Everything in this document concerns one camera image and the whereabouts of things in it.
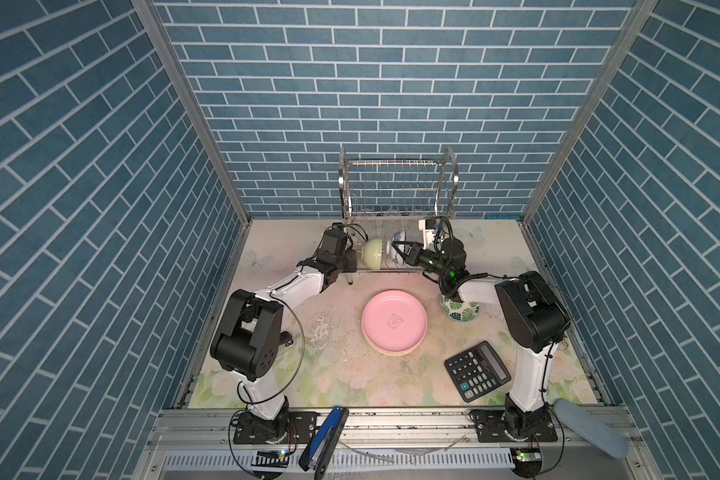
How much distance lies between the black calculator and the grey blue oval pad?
17 cm

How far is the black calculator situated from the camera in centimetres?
80

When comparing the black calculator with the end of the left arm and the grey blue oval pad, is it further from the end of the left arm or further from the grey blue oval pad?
the end of the left arm

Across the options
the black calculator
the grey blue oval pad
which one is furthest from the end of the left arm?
the grey blue oval pad

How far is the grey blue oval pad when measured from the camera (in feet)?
2.35
